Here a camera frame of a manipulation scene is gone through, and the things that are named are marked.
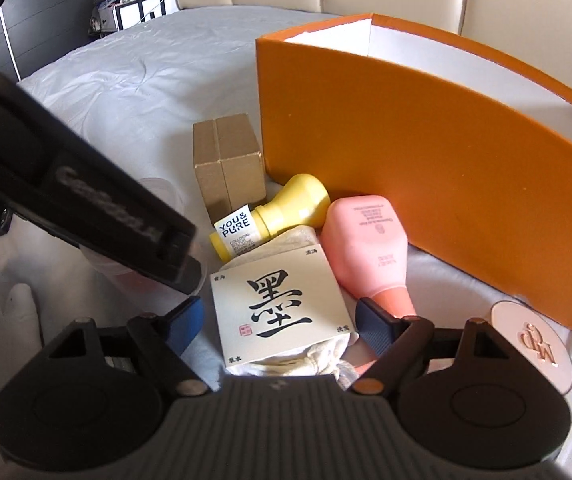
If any white box with black calligraphy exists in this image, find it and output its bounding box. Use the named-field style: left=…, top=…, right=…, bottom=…
left=210, top=243, right=361, bottom=365

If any pink round object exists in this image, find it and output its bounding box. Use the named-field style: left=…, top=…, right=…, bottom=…
left=78, top=177, right=201, bottom=306

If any dark wardrobe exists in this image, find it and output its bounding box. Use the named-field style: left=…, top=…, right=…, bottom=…
left=1, top=0, right=117, bottom=81

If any yellow bottle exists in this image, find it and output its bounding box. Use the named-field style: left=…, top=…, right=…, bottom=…
left=209, top=173, right=331, bottom=262

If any pink bottle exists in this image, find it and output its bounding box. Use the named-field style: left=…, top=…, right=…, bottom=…
left=320, top=195, right=419, bottom=378

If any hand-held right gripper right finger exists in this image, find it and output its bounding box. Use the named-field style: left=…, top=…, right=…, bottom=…
left=348, top=297, right=516, bottom=395

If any orange cardboard box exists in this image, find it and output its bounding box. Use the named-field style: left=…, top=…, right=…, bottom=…
left=255, top=14, right=572, bottom=331

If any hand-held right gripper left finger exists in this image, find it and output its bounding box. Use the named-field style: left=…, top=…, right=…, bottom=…
left=41, top=296, right=214, bottom=397

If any gold cylindrical block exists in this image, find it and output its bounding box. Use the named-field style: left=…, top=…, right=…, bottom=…
left=192, top=114, right=267, bottom=223

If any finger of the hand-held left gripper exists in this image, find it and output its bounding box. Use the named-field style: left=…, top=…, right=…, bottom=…
left=158, top=232, right=201, bottom=296

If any cluttered nightstand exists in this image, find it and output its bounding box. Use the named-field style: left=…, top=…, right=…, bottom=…
left=88, top=0, right=181, bottom=36

